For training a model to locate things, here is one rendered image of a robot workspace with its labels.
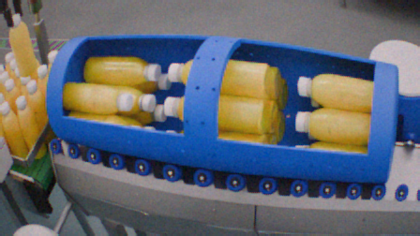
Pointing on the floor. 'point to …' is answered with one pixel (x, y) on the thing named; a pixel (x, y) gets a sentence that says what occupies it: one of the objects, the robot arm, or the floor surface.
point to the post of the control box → (12, 205)
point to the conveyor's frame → (22, 186)
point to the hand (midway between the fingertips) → (13, 12)
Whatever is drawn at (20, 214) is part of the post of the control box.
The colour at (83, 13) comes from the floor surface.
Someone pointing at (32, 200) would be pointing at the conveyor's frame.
